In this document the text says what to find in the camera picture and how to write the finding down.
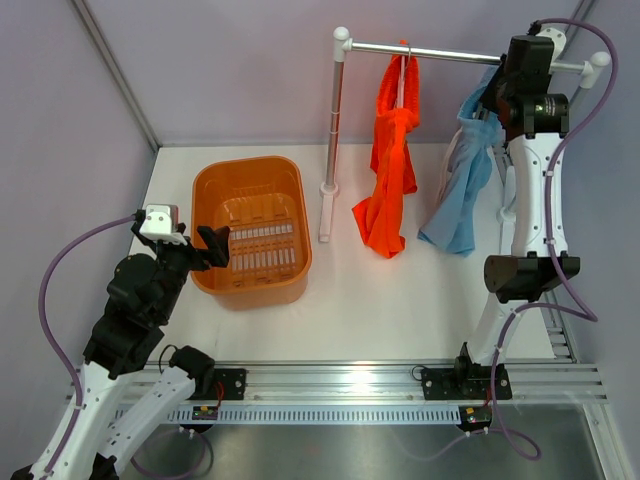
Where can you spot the pink hanger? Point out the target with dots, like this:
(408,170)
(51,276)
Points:
(405,62)

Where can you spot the orange plastic basket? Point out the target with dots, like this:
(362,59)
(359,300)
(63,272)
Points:
(262,201)

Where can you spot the white metal clothes rack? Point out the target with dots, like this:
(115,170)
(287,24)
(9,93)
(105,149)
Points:
(343,43)

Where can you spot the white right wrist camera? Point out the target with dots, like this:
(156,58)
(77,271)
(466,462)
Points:
(557,36)

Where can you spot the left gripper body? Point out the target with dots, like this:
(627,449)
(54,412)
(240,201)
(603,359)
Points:
(176,260)

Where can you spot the light blue shorts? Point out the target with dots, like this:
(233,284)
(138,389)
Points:
(466,169)

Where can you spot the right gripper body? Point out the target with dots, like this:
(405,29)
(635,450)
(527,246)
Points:
(496,90)

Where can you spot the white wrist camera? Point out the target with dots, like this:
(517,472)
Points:
(160,224)
(557,36)

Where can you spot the orange shorts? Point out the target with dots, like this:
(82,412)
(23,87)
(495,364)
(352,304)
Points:
(379,216)

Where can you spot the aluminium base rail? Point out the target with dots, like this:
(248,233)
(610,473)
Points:
(402,383)

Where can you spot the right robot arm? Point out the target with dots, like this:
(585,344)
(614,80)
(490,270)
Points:
(530,200)

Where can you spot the white slotted cable duct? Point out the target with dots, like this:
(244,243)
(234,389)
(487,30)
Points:
(315,415)

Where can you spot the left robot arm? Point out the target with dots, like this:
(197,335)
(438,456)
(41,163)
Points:
(90,443)

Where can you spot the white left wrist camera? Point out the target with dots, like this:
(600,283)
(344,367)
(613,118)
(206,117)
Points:
(160,224)

